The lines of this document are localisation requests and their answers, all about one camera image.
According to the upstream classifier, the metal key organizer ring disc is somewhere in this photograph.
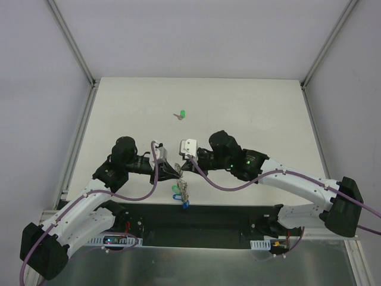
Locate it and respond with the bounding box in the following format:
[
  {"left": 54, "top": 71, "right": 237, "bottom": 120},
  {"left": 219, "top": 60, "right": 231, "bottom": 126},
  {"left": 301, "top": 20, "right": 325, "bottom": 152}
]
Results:
[{"left": 174, "top": 163, "right": 189, "bottom": 203}]

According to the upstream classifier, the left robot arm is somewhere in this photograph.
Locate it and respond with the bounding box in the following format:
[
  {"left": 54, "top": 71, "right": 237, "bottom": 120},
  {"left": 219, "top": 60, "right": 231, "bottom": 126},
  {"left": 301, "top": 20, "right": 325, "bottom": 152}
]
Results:
[{"left": 19, "top": 136, "right": 181, "bottom": 285}]

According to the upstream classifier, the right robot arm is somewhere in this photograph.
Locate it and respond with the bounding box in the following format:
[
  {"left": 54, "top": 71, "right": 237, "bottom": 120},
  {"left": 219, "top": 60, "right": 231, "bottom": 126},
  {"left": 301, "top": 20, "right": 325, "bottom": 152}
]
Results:
[{"left": 179, "top": 130, "right": 364, "bottom": 238}]

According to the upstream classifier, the blue tag key bunch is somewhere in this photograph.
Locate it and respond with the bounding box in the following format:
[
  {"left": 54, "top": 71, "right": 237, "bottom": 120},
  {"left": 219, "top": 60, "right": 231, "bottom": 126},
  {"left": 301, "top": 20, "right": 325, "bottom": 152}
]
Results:
[{"left": 173, "top": 194, "right": 183, "bottom": 202}]

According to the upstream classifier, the key with green tag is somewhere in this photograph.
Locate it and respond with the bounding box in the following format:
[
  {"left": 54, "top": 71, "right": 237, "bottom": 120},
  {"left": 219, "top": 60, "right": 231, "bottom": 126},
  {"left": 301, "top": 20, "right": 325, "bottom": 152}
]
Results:
[{"left": 173, "top": 110, "right": 186, "bottom": 120}]

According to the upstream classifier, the blue tag with label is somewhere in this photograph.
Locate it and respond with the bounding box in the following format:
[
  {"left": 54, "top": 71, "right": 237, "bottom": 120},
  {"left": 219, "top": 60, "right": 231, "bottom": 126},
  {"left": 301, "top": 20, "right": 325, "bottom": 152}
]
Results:
[{"left": 182, "top": 200, "right": 190, "bottom": 210}]

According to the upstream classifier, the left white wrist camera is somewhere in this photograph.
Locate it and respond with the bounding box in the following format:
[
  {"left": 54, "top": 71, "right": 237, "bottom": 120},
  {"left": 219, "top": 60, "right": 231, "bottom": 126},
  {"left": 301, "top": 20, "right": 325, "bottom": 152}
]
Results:
[{"left": 150, "top": 141, "right": 167, "bottom": 164}]

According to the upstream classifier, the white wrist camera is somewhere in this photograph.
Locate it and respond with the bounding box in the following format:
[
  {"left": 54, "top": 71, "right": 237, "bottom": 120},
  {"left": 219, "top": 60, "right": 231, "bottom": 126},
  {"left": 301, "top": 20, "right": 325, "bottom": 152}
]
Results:
[
  {"left": 150, "top": 141, "right": 167, "bottom": 164},
  {"left": 179, "top": 139, "right": 198, "bottom": 160}
]

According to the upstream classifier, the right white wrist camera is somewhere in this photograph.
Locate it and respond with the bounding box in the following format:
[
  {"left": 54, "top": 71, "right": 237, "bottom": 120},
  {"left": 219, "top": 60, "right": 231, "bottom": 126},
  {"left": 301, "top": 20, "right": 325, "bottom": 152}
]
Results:
[{"left": 179, "top": 139, "right": 198, "bottom": 160}]

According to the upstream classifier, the green tag on ring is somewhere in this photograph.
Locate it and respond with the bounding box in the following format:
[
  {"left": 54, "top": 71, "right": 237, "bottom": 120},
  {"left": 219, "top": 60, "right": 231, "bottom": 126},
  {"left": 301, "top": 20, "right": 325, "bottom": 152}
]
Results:
[{"left": 172, "top": 185, "right": 180, "bottom": 194}]

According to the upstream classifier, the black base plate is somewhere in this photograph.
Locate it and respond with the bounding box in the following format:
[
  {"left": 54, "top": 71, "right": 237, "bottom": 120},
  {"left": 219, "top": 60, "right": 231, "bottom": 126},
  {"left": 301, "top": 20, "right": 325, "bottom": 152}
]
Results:
[{"left": 90, "top": 201, "right": 298, "bottom": 248}]

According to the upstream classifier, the left white cable duct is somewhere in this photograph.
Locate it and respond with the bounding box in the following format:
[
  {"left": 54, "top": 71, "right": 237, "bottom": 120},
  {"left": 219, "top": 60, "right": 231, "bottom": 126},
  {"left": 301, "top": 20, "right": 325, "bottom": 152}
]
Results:
[{"left": 85, "top": 234, "right": 136, "bottom": 247}]

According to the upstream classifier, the white cable duct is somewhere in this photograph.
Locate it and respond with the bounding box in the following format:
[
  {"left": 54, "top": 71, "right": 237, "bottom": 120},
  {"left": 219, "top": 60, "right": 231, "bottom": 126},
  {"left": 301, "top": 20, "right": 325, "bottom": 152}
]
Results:
[
  {"left": 250, "top": 239, "right": 271, "bottom": 251},
  {"left": 85, "top": 234, "right": 136, "bottom": 247}
]

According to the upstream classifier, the right white cable duct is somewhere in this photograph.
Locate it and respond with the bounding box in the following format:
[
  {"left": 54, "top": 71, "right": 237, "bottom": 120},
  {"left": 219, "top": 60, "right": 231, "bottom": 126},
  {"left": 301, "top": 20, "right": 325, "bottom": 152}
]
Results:
[{"left": 250, "top": 239, "right": 271, "bottom": 251}]

